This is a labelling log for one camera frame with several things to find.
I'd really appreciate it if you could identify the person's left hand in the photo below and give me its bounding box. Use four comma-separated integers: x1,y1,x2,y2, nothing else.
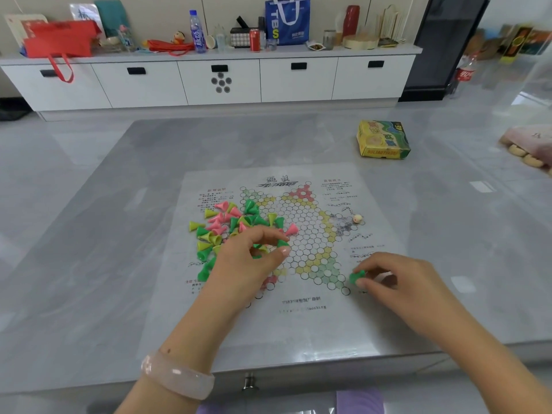
202,226,292,316

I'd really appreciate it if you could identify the person's right hand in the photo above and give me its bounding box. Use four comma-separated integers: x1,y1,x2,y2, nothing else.
352,252,459,338

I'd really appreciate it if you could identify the person's right forearm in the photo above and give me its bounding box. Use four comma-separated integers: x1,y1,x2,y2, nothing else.
420,305,552,414

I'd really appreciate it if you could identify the person's left forearm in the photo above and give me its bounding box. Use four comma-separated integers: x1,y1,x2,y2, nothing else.
116,295,256,414

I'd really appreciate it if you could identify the pile of coloured game cones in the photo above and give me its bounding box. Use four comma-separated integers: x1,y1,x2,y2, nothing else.
188,199,299,283

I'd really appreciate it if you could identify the printed paper game board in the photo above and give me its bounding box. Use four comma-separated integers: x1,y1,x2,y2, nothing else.
137,163,409,363

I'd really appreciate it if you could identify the purple cloth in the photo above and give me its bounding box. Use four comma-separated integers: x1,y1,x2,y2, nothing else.
336,388,385,414

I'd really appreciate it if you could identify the yellow green cardboard box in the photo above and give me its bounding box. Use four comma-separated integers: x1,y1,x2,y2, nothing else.
356,120,411,160

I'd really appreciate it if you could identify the pale pink jade bangle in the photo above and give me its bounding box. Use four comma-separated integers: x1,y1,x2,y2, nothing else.
140,350,216,401

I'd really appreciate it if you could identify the white sideboard cabinet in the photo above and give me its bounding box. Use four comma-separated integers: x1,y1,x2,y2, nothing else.
0,44,423,122

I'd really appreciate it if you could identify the checked tissue box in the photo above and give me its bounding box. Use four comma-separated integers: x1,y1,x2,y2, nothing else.
229,27,252,49

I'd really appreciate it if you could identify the round bamboo box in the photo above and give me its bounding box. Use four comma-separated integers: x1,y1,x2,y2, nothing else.
342,34,380,51

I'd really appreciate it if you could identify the blue tote bag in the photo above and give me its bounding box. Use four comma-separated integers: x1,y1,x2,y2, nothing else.
264,0,311,47

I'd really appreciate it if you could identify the blue label water bottle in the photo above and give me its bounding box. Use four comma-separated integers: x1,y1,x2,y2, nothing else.
189,10,208,54

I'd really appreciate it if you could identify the red label cola bottle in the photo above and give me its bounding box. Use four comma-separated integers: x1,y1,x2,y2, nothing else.
448,51,480,99

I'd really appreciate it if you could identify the red thermos flask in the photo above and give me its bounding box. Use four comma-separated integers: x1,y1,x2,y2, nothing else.
342,5,361,38

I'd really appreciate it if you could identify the wooden rack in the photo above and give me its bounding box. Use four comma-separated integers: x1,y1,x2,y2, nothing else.
374,3,407,43

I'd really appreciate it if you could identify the black tall cabinet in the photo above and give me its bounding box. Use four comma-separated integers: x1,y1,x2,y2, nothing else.
398,0,492,102

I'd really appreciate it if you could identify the clear plastic bottle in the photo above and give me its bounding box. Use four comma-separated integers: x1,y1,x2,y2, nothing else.
118,25,135,52

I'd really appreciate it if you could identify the teal book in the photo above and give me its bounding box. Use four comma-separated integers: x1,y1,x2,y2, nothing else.
93,0,130,39

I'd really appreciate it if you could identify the row of colourful boxes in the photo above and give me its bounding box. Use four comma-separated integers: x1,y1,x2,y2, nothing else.
499,23,552,64

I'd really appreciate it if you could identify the red fabric bag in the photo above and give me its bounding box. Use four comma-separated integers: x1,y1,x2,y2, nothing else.
21,20,102,84

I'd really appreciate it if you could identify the white printed card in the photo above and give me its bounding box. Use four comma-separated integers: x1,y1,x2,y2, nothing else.
4,14,48,49

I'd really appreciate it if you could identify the red strap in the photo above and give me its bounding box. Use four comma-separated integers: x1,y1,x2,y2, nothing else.
146,39,196,57

